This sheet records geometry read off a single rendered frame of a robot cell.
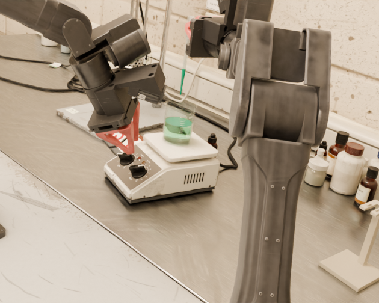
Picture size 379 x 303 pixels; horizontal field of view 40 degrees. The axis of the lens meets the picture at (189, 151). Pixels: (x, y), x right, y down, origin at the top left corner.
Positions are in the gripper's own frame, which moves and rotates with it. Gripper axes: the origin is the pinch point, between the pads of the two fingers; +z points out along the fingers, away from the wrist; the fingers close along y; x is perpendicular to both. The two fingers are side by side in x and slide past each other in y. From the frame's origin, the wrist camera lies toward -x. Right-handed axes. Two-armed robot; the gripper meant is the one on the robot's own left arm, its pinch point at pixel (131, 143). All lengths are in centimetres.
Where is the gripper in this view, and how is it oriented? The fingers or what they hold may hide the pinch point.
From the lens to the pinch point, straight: 96.4
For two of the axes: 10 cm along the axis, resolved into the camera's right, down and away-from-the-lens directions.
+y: 1.4, -6.7, 7.3
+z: 3.2, 7.3, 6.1
